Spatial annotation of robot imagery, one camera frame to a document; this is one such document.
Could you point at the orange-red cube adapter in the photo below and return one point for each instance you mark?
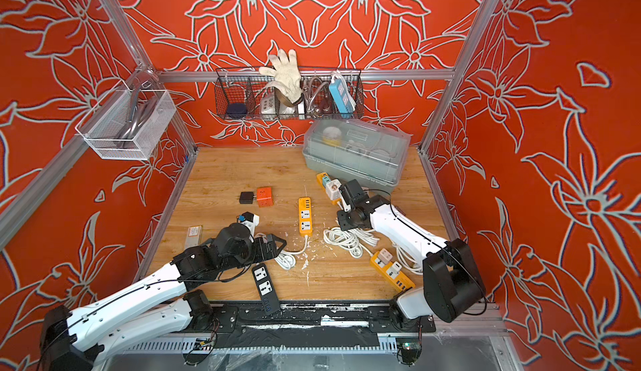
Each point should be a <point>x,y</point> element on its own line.
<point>264,197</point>

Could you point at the white work glove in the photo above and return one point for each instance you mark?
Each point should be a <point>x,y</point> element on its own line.
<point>285,74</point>

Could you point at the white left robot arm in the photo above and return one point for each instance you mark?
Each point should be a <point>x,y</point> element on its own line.
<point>167,301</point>

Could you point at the small black cube adapter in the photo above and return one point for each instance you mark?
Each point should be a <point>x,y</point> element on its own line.
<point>246,198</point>

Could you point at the black power strip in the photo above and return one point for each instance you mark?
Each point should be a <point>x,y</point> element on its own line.
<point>266,289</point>

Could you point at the grey plastic storage box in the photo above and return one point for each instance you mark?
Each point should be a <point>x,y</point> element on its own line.
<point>355,150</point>

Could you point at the black wire wall basket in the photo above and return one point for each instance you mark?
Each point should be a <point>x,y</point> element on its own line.
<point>314,93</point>

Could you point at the aluminium frame post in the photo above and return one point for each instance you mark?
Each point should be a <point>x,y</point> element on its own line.
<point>127,33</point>

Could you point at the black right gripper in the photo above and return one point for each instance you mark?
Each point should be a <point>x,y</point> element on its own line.
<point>341,220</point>

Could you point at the white wire wall basket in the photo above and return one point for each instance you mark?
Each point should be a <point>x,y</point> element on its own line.
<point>128,123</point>

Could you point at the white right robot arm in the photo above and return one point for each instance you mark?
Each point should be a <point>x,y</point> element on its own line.
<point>451,282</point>

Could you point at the short yellow power strip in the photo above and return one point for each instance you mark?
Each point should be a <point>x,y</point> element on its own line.
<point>305,216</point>

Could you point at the white socket in basket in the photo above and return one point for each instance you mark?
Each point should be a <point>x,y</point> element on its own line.
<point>268,106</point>

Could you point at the small transparent plastic card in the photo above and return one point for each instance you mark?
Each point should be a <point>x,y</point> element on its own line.
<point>193,236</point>

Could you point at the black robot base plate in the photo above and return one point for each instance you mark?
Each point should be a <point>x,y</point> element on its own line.
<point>370,316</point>

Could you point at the dark round item in basket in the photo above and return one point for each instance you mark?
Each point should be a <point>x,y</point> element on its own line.
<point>236,110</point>

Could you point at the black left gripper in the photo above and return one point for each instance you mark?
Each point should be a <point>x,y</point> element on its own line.
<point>262,247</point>

